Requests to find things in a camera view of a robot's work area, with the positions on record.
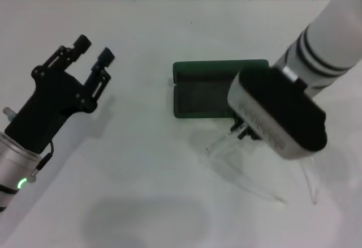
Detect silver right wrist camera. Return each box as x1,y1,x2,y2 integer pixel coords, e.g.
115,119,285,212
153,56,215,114
227,66,329,161

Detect green glasses case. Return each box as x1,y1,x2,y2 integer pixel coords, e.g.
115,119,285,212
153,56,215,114
172,59,269,119

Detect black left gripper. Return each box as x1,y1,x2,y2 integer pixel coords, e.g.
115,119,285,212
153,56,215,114
5,34,116,155

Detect clear white glasses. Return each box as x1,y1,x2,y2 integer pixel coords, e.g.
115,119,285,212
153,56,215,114
202,125,320,206

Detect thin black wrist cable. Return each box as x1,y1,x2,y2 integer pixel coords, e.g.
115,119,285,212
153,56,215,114
29,141,57,184

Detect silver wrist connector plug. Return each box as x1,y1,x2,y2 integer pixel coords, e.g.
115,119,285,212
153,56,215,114
2,106,17,123

